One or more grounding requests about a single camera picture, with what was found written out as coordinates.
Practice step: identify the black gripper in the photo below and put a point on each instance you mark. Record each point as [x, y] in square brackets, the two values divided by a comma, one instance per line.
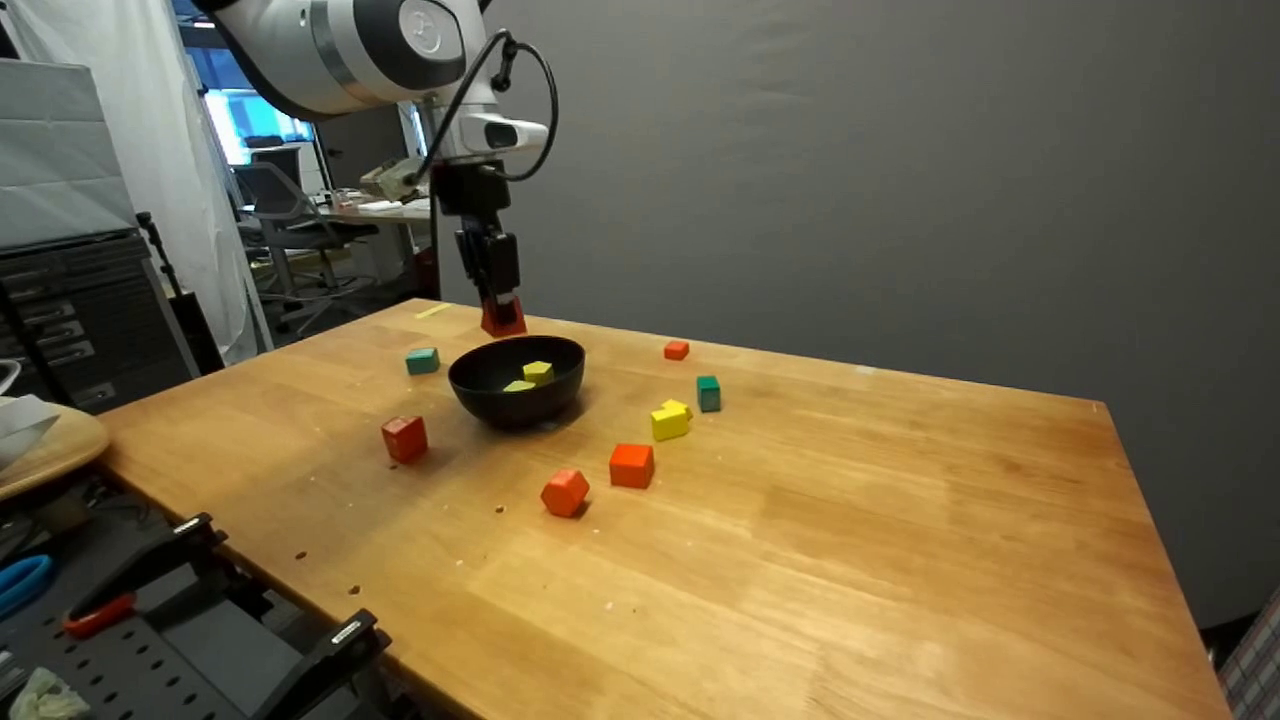
[478, 213]

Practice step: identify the red triangular wooden prism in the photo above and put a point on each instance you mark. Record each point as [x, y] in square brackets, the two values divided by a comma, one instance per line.
[500, 320]

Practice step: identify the yellow wooden cube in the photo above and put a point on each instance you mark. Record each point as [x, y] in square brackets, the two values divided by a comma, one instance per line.
[539, 369]
[668, 421]

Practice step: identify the lime yellow wooden block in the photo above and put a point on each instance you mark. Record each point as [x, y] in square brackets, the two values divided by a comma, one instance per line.
[517, 386]

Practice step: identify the teal wooden cube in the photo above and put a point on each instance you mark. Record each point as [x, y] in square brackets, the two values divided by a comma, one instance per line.
[420, 361]

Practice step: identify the black round bowl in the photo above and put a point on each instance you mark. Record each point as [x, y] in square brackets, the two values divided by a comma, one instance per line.
[512, 404]

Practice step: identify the red wooden cube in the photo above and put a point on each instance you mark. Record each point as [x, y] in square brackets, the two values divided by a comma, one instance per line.
[404, 438]

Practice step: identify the small orange wooden block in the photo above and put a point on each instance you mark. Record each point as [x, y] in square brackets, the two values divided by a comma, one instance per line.
[677, 350]

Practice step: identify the green wooden cube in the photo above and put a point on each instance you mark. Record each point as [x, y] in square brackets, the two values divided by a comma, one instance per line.
[704, 395]

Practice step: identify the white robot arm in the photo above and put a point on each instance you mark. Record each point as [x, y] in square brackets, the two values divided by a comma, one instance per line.
[332, 44]

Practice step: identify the tan background desk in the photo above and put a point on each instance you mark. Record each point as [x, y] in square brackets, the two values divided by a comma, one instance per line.
[375, 211]

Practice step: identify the orange wooden cube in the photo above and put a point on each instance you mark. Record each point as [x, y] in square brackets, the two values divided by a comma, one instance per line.
[628, 466]
[566, 489]

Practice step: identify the dark office chair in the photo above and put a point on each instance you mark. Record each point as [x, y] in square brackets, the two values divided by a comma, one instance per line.
[273, 200]

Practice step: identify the bright blue monitor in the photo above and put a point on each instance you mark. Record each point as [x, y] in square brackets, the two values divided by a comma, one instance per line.
[253, 122]

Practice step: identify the black stand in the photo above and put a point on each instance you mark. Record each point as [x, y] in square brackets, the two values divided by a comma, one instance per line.
[181, 315]

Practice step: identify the grey fabric backdrop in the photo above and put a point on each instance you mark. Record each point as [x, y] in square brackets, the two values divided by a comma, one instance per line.
[864, 173]

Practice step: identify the white fabric curtain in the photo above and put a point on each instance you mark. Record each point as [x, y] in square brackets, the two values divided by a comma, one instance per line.
[146, 132]

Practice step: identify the black equipment case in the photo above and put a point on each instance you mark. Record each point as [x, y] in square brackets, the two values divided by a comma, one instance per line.
[81, 320]

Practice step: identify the grey storage box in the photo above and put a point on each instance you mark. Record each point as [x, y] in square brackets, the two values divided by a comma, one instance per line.
[61, 154]

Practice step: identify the round wooden board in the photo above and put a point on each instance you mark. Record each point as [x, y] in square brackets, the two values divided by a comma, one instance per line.
[61, 462]

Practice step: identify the white crumpled plastic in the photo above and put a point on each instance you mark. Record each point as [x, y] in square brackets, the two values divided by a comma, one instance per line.
[23, 421]

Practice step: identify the black perforated side table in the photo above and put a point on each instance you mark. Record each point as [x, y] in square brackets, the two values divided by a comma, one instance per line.
[162, 667]

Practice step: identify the small white plastic part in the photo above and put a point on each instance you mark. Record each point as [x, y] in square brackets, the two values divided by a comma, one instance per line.
[40, 699]

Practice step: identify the grey striped fabric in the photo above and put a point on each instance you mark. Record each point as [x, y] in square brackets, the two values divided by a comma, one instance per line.
[1254, 667]

